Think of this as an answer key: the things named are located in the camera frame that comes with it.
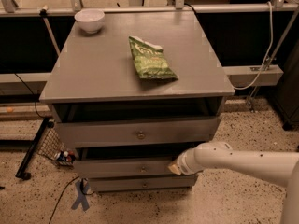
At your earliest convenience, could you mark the white ceramic bowl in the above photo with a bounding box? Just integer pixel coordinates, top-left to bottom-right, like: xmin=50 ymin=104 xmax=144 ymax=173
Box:
xmin=75 ymin=8 xmax=105 ymax=34

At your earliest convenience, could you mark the white cable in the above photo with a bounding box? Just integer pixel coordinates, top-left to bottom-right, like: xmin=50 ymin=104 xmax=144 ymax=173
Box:
xmin=232 ymin=1 xmax=275 ymax=91

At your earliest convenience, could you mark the green chip bag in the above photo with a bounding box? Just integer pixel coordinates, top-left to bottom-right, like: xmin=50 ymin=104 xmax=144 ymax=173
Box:
xmin=129 ymin=36 xmax=178 ymax=79

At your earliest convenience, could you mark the grey wooden drawer cabinet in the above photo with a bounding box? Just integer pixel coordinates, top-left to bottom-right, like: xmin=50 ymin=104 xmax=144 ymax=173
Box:
xmin=39 ymin=10 xmax=235 ymax=193

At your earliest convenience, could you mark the grey drawer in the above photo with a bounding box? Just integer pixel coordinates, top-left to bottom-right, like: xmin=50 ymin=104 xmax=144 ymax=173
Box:
xmin=56 ymin=117 xmax=220 ymax=148
xmin=89 ymin=175 xmax=197 ymax=192
xmin=74 ymin=157 xmax=172 ymax=178

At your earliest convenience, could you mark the wire mesh basket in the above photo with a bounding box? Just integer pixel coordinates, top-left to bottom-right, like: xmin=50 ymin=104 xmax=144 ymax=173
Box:
xmin=37 ymin=128 xmax=76 ymax=167

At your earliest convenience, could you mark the dark side cabinet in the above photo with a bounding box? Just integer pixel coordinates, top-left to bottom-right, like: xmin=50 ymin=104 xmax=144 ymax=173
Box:
xmin=271 ymin=41 xmax=299 ymax=131

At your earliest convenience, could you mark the grey bottom drawer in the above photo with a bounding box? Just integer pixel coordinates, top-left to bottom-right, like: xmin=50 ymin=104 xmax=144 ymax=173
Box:
xmin=89 ymin=175 xmax=197 ymax=192

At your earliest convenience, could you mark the grey metal rail frame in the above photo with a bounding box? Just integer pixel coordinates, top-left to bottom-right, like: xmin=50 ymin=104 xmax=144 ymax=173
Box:
xmin=0 ymin=0 xmax=299 ymax=17

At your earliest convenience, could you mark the blue tape cross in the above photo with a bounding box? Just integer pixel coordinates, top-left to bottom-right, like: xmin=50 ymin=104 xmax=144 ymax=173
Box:
xmin=71 ymin=179 xmax=90 ymax=211

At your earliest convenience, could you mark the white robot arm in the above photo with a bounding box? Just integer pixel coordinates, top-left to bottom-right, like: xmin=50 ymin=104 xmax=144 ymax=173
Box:
xmin=168 ymin=141 xmax=299 ymax=224

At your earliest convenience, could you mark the black metal bar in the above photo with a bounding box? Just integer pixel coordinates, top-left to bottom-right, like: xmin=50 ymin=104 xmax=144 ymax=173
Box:
xmin=15 ymin=118 xmax=50 ymax=180

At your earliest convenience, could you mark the black floor cable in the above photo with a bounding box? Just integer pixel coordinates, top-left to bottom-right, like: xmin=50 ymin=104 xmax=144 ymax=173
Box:
xmin=48 ymin=176 xmax=79 ymax=224

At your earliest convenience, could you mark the grey top drawer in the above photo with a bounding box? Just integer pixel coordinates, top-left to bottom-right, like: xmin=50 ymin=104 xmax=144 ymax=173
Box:
xmin=56 ymin=117 xmax=220 ymax=148

